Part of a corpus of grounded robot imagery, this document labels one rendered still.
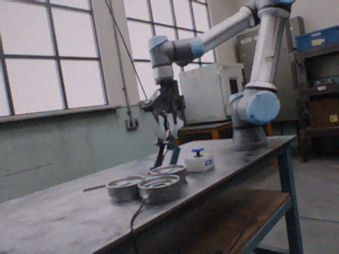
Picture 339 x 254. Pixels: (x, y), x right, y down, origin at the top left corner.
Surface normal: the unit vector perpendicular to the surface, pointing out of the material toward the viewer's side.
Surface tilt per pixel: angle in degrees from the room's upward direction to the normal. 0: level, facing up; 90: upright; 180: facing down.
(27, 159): 90
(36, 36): 90
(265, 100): 97
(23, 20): 90
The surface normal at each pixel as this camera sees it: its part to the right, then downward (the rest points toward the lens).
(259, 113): 0.05, 0.17
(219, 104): -0.66, 0.15
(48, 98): 0.74, -0.08
